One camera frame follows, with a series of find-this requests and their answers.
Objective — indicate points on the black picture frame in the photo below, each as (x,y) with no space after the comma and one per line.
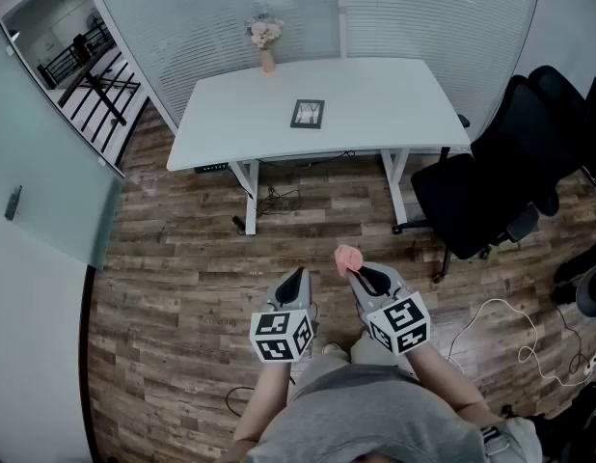
(307,114)

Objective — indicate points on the pastel flower bouquet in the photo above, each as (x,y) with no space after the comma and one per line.
(263,32)

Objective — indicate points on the pink vase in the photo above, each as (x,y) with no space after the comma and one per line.
(268,62)

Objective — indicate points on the black power adapter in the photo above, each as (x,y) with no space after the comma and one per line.
(238,225)

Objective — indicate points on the person's shoe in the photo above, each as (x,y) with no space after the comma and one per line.
(334,349)

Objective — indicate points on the black metal railing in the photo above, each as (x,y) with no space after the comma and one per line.
(105,97)

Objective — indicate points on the person's right forearm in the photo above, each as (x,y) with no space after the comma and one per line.
(447,384)

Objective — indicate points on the frosted glass door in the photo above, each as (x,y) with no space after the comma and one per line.
(47,162)

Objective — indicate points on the black office chair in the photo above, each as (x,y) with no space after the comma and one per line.
(510,176)

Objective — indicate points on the person's grey shirt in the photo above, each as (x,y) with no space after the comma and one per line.
(365,417)

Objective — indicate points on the white power strip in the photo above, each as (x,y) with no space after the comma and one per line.
(591,365)

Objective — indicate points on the light grey striped garment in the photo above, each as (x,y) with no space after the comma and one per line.
(515,442)

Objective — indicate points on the table control panel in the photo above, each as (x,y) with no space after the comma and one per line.
(211,167)

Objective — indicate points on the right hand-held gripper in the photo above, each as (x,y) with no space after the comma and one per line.
(399,323)

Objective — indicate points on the pink cloth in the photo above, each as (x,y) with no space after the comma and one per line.
(348,258)

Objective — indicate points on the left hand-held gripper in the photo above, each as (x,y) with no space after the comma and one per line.
(281,335)

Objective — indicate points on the white table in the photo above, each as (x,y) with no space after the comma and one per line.
(375,114)

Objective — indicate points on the person's beige trousers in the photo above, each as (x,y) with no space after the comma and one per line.
(375,355)

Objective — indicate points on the person's left forearm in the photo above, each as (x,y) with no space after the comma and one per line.
(266,398)

